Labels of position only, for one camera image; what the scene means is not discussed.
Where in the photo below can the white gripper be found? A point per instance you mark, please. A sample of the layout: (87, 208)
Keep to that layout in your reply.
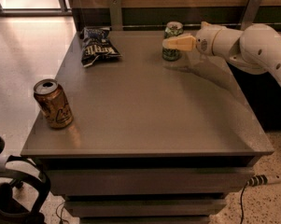
(204, 41)

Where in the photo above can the green soda can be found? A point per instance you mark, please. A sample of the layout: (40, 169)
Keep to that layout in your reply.
(173, 28)

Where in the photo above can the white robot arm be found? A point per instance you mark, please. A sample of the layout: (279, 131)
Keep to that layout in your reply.
(255, 50)

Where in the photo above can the orange soda can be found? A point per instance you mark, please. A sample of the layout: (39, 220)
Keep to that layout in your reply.
(53, 103)

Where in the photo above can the blue kettle chips bag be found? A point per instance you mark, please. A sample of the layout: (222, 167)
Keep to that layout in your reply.
(96, 46)

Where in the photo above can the grey drawer cabinet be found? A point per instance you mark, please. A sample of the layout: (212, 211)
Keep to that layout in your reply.
(151, 142)

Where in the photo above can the white power strip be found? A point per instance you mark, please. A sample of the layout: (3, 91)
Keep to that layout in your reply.
(259, 180)

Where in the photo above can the right metal rail bracket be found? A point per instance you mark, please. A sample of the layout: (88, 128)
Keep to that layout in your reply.
(250, 13)

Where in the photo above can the metal rail bracket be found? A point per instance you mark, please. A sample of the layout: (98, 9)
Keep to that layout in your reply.
(250, 13)
(115, 12)

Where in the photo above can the thin metal rail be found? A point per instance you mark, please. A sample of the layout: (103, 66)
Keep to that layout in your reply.
(191, 26)

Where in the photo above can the left metal rail bracket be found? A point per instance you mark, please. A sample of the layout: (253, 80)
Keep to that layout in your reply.
(115, 12)

